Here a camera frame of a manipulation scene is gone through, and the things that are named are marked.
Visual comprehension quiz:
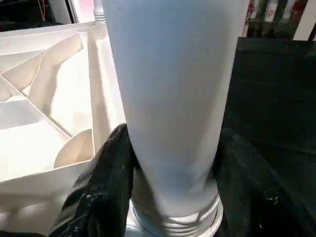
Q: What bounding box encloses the white plastic table leg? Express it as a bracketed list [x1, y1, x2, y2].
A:
[101, 0, 250, 237]
[92, 0, 107, 24]

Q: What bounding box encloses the white plastic table top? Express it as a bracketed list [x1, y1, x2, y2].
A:
[0, 21, 130, 237]

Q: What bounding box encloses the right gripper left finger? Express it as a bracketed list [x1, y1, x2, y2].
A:
[47, 123, 138, 237]

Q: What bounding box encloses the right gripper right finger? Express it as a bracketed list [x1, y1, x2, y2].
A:
[212, 128, 316, 237]

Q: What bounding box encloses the white glass door cabinet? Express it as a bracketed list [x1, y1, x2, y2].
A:
[242, 0, 316, 41]

